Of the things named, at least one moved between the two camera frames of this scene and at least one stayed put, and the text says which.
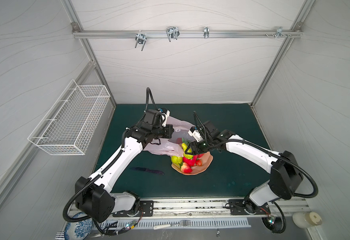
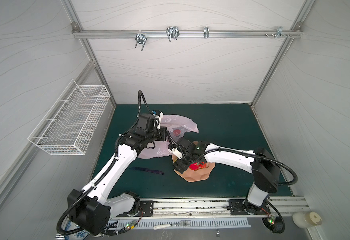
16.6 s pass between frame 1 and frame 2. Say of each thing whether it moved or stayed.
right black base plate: stayed
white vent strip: stayed
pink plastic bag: moved
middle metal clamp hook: stayed
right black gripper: moved
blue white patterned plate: stayed
